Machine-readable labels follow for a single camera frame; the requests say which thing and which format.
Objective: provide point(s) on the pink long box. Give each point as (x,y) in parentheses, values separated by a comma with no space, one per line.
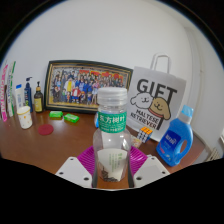
(3,96)

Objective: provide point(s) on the small snack packet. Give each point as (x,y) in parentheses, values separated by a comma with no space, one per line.
(136,141)

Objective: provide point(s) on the framed group photo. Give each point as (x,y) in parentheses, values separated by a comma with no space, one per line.
(76,86)

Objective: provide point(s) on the white paper gift bag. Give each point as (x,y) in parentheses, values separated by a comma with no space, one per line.
(156,100)

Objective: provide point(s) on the colourful puzzle cube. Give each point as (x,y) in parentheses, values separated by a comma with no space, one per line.
(144,134)

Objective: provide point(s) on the flat round red coaster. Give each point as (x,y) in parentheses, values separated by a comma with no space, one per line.
(45,129)

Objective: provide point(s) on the clear green-labelled plastic bottle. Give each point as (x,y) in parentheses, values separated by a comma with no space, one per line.
(111,133)

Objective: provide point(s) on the white radiator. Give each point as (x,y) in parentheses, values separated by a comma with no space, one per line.
(215,154)

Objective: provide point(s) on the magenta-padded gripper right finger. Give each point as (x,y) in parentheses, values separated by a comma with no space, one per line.
(150,171)

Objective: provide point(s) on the blue detergent bottle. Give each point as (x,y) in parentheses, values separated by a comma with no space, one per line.
(173,143)

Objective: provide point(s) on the small green packet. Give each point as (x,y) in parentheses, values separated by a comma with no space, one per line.
(71,118)
(56,114)

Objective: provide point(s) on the amber yellow-labelled pump bottle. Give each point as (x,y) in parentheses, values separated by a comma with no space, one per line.
(38,101)

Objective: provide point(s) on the white green long box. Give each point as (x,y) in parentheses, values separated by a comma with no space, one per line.
(11,90)

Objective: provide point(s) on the dark blue pump bottle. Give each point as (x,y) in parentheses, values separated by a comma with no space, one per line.
(28,96)

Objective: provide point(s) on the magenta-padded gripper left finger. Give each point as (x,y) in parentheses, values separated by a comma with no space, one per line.
(75,171)

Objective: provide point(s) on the white blue-capped bottle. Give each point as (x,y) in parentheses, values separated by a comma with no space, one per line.
(19,100)

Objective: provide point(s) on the white yellow-rimmed cup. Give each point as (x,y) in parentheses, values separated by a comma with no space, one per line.
(25,118)

